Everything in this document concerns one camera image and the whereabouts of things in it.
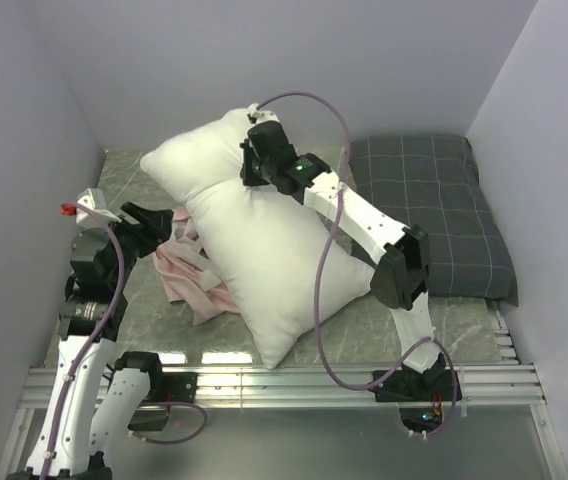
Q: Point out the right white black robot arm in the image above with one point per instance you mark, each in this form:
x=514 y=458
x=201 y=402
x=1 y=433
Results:
x=400 y=254

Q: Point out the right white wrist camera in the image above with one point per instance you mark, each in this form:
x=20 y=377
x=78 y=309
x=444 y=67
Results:
x=257 y=115

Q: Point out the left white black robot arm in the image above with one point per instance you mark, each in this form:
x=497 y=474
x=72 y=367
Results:
x=94 y=397

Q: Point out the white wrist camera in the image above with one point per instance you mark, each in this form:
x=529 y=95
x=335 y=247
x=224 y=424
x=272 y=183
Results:
x=257 y=115
x=90 y=208

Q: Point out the aluminium mounting rail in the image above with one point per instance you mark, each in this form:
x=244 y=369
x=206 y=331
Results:
x=507 y=383

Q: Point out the pink purple Elsa pillowcase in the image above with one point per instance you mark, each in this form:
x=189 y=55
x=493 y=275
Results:
x=188 y=275

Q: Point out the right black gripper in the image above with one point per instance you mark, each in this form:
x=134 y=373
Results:
x=247 y=178

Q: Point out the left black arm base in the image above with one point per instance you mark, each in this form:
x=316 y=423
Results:
x=175 y=394

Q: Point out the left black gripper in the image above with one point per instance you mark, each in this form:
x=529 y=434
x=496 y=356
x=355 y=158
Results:
x=154 y=225

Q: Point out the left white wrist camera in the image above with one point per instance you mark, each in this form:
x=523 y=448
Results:
x=90 y=208

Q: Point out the dark grey checked pillow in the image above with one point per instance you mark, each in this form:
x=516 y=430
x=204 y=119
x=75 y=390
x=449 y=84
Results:
x=433 y=181

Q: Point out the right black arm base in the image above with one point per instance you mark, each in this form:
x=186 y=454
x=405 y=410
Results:
x=434 y=388

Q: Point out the white pillow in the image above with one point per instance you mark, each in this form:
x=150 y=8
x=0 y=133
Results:
x=272 y=253

